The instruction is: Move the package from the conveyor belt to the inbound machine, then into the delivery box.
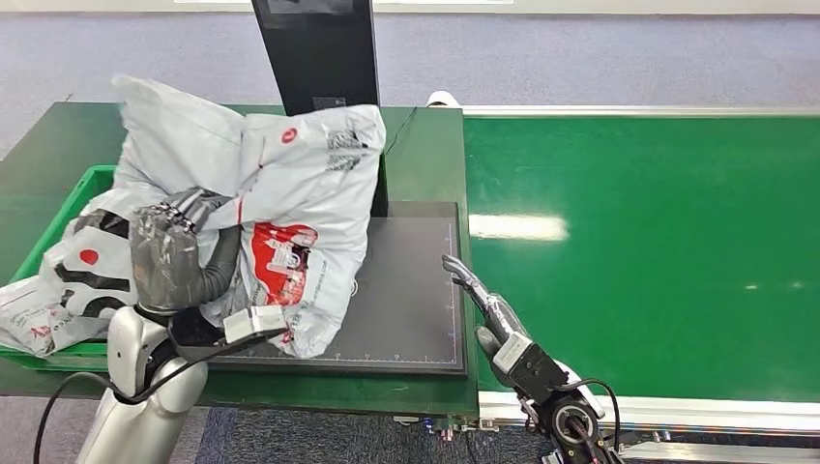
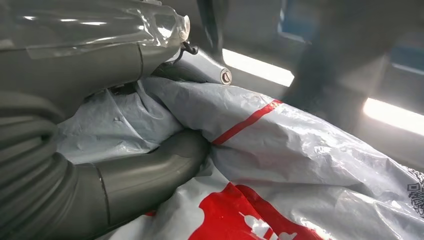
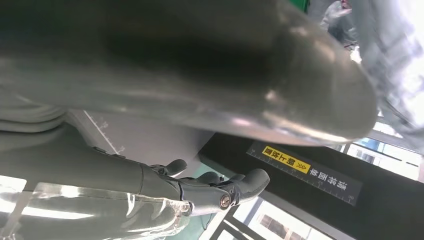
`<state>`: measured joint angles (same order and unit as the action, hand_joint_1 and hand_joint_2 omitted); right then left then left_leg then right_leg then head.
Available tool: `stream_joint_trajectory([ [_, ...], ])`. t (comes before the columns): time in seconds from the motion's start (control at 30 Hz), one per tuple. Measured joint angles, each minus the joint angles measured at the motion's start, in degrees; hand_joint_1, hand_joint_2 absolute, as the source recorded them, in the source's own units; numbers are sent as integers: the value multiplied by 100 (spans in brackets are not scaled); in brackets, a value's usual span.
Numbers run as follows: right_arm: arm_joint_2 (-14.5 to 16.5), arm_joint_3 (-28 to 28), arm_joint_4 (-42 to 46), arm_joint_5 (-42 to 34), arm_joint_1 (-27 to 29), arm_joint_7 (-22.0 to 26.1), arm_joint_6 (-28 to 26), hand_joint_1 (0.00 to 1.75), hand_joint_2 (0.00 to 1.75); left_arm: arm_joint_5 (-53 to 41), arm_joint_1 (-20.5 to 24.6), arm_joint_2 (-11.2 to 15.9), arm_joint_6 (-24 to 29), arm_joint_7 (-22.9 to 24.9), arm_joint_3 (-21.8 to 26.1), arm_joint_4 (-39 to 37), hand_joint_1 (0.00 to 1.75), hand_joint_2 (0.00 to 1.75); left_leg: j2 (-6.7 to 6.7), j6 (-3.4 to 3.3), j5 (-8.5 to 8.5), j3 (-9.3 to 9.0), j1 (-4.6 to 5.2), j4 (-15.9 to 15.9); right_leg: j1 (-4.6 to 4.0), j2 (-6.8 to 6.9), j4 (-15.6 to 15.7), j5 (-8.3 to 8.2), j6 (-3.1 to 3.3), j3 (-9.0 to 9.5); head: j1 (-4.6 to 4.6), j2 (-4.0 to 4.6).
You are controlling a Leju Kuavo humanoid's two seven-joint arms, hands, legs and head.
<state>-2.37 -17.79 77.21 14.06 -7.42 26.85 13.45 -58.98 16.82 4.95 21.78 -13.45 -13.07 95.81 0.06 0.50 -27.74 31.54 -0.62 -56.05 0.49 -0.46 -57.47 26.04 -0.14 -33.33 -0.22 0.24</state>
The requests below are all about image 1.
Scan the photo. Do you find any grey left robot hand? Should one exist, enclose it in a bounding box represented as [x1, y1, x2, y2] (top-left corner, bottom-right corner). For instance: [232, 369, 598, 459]
[128, 188, 243, 316]

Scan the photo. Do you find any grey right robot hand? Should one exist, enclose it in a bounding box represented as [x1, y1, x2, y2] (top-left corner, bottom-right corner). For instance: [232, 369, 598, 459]
[441, 253, 532, 387]

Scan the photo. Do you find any white courier bag red print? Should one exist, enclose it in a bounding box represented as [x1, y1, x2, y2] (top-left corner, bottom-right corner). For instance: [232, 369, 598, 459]
[109, 74, 388, 360]

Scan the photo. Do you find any green plastic delivery box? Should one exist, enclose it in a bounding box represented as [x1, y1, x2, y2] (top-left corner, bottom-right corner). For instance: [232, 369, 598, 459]
[0, 164, 121, 373]

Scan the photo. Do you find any green conveyor belt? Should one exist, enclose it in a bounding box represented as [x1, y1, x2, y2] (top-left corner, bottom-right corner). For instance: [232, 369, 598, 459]
[462, 115, 820, 405]

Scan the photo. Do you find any black scale platform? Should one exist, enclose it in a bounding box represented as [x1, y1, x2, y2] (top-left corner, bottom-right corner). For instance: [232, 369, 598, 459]
[208, 200, 468, 377]

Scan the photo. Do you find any dark green table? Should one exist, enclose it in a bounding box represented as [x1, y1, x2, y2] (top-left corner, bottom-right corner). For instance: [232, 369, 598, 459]
[0, 101, 482, 422]

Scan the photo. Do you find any black scanner pillar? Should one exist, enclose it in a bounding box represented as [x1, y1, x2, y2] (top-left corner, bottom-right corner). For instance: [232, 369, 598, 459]
[249, 0, 391, 219]

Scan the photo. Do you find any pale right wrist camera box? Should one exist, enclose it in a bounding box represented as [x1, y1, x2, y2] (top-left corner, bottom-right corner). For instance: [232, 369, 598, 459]
[491, 332, 534, 375]

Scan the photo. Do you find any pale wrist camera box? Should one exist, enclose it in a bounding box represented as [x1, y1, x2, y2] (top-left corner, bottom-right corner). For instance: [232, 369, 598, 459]
[222, 304, 287, 345]
[491, 332, 534, 375]

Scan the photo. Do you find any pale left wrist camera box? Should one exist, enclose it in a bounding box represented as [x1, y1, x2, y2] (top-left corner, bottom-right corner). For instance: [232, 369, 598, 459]
[222, 304, 287, 345]

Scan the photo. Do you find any small metal connector bracket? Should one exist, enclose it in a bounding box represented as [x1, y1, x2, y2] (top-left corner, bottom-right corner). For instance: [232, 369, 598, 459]
[392, 415, 502, 445]

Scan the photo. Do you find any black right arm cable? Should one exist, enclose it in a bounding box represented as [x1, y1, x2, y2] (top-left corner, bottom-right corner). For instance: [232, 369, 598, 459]
[553, 377, 622, 450]

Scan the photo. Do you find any thin black table cable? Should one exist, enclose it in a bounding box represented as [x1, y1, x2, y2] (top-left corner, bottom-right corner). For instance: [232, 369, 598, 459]
[383, 105, 419, 159]

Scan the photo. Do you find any silver conveyor frame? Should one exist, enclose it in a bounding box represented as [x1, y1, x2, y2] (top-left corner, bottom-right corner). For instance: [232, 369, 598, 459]
[460, 103, 820, 464]

